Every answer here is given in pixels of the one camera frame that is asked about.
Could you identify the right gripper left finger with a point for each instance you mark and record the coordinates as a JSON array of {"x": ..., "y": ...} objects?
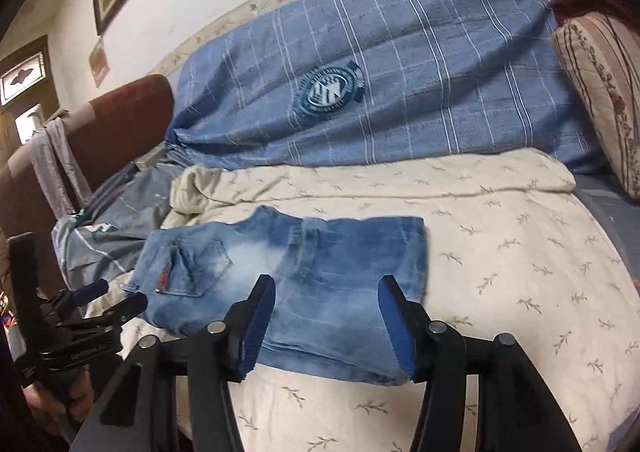
[{"x": 139, "y": 409}]

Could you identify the blue denim jeans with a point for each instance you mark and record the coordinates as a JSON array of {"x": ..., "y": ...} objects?
[{"x": 325, "y": 321}]

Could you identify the person left hand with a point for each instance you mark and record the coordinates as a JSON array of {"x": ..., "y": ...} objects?
[{"x": 48, "y": 410}]

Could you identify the grey patterned duvet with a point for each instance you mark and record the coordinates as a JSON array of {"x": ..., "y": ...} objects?
[{"x": 104, "y": 240}]

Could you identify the grey cloth on headboard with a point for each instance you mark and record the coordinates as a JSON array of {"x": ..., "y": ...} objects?
[{"x": 52, "y": 159}]

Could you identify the cream leaf-print blanket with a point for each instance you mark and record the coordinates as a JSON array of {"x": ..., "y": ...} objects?
[{"x": 510, "y": 248}]

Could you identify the wooden window door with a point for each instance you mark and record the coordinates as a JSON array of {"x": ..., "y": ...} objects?
[{"x": 28, "y": 94}]

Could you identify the blue plaid bolster pillow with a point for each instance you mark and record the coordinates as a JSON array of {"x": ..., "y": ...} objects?
[{"x": 365, "y": 82}]

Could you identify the beige striped floral pillow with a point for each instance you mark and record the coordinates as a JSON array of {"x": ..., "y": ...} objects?
[{"x": 600, "y": 56}]

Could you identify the small wall picture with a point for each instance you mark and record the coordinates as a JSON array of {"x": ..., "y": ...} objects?
[{"x": 98, "y": 63}]

